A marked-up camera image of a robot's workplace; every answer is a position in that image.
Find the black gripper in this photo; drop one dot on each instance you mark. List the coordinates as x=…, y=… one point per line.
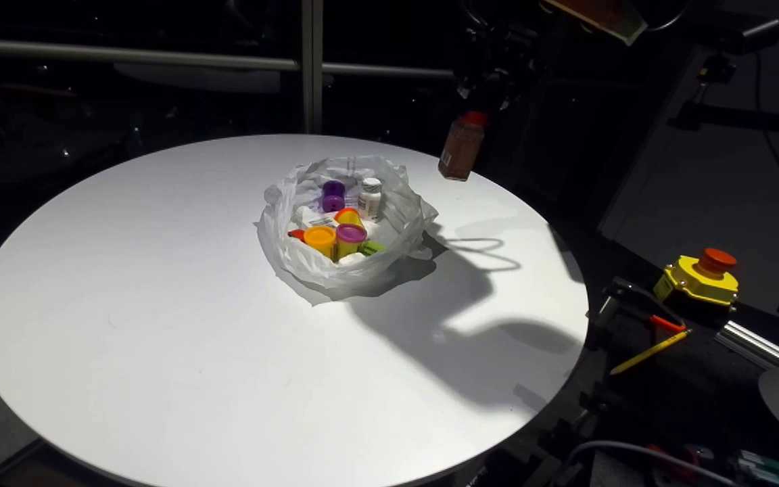
x=500, y=55

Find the spice jar with red lid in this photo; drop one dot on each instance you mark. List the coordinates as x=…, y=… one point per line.
x=464, y=151

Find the white pill bottle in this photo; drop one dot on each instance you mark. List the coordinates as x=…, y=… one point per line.
x=371, y=193

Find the yellow tub red-orange lid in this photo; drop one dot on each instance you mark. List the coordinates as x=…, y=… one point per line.
x=351, y=218

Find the yellow tub orange lid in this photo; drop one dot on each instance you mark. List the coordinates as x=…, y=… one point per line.
x=320, y=236

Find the white translucent plastic bag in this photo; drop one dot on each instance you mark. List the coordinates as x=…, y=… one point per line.
x=325, y=275

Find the small purple plastic item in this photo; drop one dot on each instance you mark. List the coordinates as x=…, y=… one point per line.
x=332, y=193

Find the yellow emergency stop button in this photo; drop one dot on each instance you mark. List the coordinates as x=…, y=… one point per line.
x=701, y=279

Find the thin yellow rod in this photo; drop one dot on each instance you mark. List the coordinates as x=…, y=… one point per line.
x=650, y=352

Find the grey vertical window post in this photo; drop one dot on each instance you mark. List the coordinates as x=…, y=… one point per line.
x=312, y=63

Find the horizontal window rail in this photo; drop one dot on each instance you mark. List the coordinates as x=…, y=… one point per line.
x=137, y=55

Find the aluminium profile rail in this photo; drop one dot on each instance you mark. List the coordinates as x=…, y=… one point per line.
x=757, y=341

